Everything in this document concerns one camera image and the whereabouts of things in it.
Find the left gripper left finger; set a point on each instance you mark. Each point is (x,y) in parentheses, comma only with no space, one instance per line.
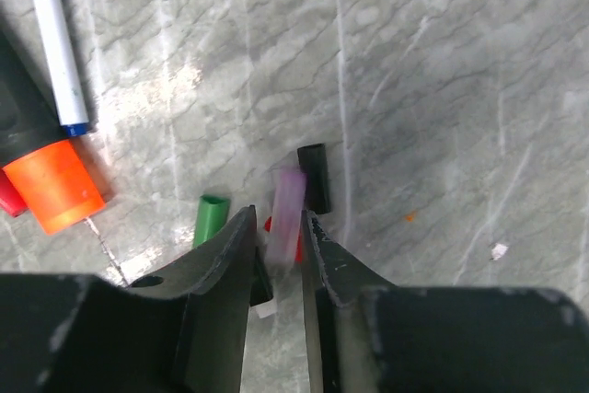
(181,328)

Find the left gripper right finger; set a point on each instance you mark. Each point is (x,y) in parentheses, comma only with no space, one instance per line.
(365,334)

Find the small red cap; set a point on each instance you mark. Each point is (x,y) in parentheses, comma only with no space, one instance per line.
(299,251)

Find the green marker cap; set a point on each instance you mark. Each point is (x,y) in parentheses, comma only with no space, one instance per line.
(211,217)

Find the purple pen cap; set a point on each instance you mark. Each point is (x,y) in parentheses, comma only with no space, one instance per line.
(288,204)

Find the orange cap black highlighter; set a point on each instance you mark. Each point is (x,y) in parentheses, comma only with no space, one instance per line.
(36,155)

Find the black marker cap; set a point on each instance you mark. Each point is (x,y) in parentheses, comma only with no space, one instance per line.
(261,294)

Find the red cap white marker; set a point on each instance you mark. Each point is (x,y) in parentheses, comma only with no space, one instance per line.
(10,200)

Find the blue cap white marker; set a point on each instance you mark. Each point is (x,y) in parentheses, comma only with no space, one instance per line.
(66,87)

